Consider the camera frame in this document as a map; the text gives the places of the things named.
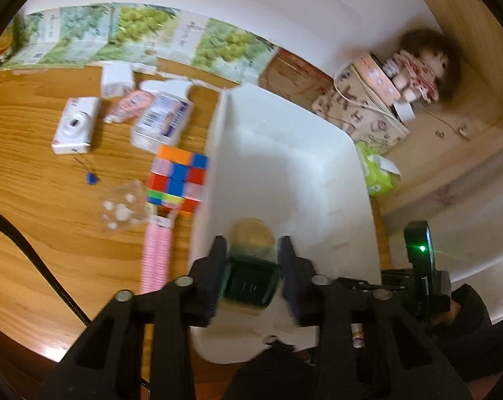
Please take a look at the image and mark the green bottle gold cap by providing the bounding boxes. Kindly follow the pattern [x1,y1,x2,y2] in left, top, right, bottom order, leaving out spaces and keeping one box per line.
[220,218,281,313]

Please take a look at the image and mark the pink striped cloth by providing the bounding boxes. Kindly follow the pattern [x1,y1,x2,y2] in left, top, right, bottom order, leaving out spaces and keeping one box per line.
[140,215,174,294]

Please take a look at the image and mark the small clear plastic container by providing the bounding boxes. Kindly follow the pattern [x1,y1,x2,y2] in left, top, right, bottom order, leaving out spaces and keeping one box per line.
[99,180,147,232]

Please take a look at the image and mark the green tissue pack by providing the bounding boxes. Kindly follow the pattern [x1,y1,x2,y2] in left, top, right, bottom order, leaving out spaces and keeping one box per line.
[356,142,402,197]

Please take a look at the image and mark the colourful puzzle cube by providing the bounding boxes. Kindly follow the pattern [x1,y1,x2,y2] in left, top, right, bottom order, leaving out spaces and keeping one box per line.
[146,145,209,216]

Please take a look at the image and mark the white plastic bin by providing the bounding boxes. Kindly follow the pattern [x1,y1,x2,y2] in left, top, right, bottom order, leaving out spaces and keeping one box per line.
[188,82,383,364]

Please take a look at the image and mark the patterned paper bag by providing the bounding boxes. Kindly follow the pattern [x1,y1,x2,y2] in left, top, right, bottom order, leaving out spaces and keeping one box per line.
[311,64,410,154]

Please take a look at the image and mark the clear rectangular plastic box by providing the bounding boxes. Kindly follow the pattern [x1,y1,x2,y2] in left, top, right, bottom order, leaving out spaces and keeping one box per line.
[130,80,193,154]

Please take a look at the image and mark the pink packet of bands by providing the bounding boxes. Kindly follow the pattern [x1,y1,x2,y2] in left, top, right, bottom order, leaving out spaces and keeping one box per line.
[104,89,154,124]

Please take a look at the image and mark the doll with brown hair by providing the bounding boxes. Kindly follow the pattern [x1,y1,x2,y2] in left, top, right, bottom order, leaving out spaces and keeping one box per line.
[382,29,461,104]

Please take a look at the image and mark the brown cardboard box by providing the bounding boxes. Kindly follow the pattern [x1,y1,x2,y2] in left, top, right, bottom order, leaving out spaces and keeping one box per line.
[258,48,332,107]

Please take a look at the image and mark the pink box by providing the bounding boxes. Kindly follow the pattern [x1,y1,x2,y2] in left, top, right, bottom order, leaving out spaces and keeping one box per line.
[351,52,401,107]

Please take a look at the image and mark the small white box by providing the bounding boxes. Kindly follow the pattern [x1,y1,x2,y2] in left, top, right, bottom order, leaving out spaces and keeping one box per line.
[100,61,136,99]

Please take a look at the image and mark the green grape carton row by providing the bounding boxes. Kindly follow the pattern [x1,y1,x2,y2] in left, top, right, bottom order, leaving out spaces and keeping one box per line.
[5,3,278,83]

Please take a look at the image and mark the black cable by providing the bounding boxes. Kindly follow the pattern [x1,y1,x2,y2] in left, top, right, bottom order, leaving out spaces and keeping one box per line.
[0,204,93,327]

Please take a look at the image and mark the white toy camera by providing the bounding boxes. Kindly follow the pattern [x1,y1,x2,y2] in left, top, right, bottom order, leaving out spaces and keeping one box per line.
[52,97,100,154]

